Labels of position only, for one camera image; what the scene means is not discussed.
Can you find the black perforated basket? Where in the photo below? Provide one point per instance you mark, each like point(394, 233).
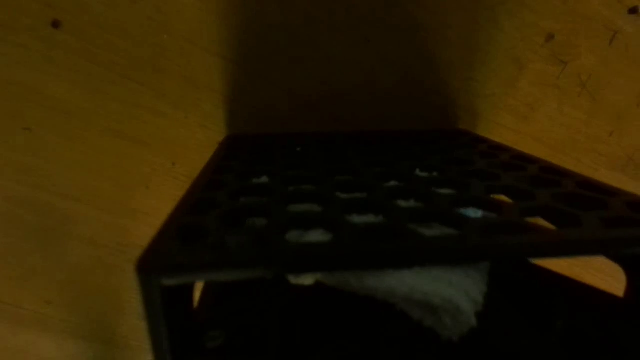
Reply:
point(201, 227)

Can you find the white and blue towel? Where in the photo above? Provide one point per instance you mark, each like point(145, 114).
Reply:
point(426, 297)

